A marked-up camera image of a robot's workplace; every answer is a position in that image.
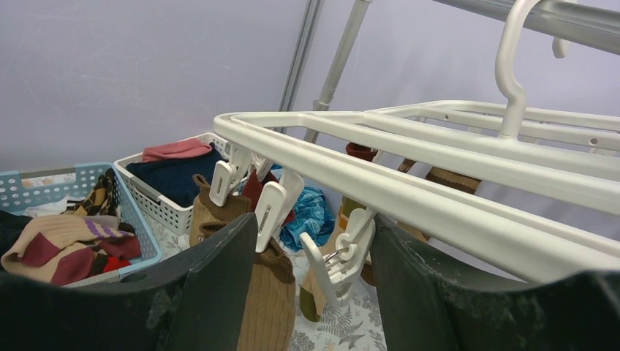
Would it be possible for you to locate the pile of socks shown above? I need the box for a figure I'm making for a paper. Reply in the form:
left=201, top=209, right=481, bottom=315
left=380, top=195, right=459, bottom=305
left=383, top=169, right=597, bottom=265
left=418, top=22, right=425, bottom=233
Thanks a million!
left=1, top=169, right=142, bottom=286

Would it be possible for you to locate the tan brown-toe sock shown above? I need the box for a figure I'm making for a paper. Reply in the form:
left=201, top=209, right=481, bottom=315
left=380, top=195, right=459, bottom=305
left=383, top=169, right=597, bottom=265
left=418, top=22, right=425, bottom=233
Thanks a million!
left=189, top=174, right=252, bottom=246

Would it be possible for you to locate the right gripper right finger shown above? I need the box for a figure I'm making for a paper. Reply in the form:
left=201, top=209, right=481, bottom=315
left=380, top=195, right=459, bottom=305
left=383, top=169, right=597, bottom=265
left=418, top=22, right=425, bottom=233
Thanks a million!
left=371, top=215, right=619, bottom=350

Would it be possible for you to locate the tan ribbed sock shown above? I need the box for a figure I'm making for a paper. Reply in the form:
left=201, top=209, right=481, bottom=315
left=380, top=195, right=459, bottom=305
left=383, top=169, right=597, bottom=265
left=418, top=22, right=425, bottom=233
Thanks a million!
left=237, top=238, right=296, bottom=350

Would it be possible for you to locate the blue laundry basket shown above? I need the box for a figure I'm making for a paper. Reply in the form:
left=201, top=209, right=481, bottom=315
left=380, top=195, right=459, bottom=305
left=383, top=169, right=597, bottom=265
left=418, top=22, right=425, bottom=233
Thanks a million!
left=1, top=162, right=162, bottom=287

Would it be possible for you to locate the pink cloth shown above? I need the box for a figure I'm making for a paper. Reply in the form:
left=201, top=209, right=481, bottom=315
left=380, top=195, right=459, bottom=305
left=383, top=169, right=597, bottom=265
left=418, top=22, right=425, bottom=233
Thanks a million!
left=141, top=138, right=213, bottom=162

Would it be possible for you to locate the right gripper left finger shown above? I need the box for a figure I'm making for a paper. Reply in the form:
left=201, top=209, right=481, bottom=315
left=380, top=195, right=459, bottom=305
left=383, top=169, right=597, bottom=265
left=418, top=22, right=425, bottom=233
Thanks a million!
left=1, top=213, right=257, bottom=350

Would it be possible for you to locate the white clothes clip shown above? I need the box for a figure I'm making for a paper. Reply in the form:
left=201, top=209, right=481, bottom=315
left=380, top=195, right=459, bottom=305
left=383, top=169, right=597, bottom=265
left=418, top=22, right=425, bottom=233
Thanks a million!
left=300, top=208, right=377, bottom=307
left=209, top=144, right=252, bottom=207
left=255, top=169, right=305, bottom=253

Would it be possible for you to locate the dark navy cloth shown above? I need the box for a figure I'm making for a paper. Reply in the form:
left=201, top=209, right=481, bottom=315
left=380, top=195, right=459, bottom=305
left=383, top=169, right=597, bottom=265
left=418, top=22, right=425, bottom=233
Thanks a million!
left=126, top=143, right=224, bottom=208

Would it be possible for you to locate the white laundry basket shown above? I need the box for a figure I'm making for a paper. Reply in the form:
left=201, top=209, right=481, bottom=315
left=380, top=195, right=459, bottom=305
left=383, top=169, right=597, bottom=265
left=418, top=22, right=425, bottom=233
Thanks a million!
left=113, top=133, right=230, bottom=235

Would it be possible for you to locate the brown patterned hanging sock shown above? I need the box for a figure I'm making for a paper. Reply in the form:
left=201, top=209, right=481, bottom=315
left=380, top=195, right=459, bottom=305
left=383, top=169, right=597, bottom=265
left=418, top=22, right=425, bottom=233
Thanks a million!
left=397, top=166, right=481, bottom=243

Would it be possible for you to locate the white sock hanger frame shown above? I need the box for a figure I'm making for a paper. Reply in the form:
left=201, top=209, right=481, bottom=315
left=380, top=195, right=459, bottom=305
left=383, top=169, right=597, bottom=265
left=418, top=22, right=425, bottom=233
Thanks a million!
left=213, top=1, right=619, bottom=282

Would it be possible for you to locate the blue patterned cloth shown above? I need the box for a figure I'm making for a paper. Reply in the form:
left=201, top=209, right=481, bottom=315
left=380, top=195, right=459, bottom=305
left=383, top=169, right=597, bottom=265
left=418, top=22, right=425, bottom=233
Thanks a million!
left=280, top=186, right=336, bottom=252

